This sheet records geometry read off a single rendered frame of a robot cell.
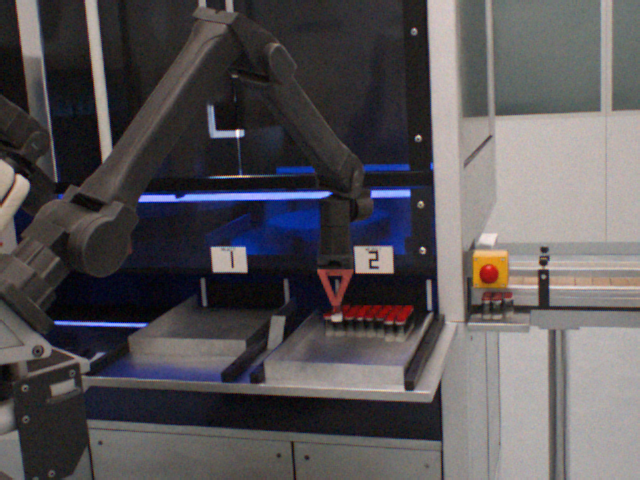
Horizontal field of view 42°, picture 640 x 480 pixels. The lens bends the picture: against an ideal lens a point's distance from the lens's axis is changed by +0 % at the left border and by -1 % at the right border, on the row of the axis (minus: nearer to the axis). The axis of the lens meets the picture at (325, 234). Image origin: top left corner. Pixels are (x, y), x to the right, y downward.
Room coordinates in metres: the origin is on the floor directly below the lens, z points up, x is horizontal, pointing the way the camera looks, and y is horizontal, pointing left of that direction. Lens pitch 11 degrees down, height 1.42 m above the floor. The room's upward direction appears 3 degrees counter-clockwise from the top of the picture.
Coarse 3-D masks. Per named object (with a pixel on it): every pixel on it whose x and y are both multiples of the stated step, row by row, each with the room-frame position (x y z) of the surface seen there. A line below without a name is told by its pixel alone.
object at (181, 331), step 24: (168, 312) 1.83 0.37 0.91; (192, 312) 1.93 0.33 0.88; (216, 312) 1.92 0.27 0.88; (240, 312) 1.91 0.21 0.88; (264, 312) 1.90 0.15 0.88; (144, 336) 1.65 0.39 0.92; (168, 336) 1.75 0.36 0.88; (192, 336) 1.74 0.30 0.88; (216, 336) 1.73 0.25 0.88; (240, 336) 1.72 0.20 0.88
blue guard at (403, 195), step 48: (144, 192) 1.93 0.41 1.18; (192, 192) 1.89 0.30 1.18; (240, 192) 1.86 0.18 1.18; (288, 192) 1.83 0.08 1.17; (384, 192) 1.77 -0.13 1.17; (144, 240) 1.93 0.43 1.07; (192, 240) 1.90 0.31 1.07; (240, 240) 1.86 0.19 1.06; (288, 240) 1.83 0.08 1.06; (384, 240) 1.77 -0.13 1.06; (432, 240) 1.74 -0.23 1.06
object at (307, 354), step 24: (432, 312) 1.70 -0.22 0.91; (312, 336) 1.69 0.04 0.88; (408, 336) 1.65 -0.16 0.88; (264, 360) 1.46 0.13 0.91; (288, 360) 1.55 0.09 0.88; (312, 360) 1.54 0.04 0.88; (336, 360) 1.53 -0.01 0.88; (360, 360) 1.52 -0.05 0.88; (384, 360) 1.51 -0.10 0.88; (408, 360) 1.43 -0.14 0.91
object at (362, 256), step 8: (360, 248) 1.78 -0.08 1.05; (368, 248) 1.78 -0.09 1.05; (376, 248) 1.77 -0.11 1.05; (384, 248) 1.77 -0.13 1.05; (360, 256) 1.78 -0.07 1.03; (368, 256) 1.78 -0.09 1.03; (384, 256) 1.77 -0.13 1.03; (392, 256) 1.77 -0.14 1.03; (360, 264) 1.79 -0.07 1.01; (368, 264) 1.78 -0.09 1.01; (376, 264) 1.78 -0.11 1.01; (384, 264) 1.77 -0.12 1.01; (392, 264) 1.77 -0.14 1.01; (360, 272) 1.79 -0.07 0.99; (368, 272) 1.78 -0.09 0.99; (376, 272) 1.78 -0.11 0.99; (384, 272) 1.77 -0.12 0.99; (392, 272) 1.77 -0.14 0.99
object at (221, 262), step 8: (216, 248) 1.88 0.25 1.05; (224, 248) 1.87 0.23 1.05; (232, 248) 1.87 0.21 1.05; (240, 248) 1.86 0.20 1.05; (216, 256) 1.88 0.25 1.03; (224, 256) 1.87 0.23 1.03; (240, 256) 1.86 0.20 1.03; (216, 264) 1.88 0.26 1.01; (224, 264) 1.87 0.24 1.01; (240, 264) 1.86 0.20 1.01
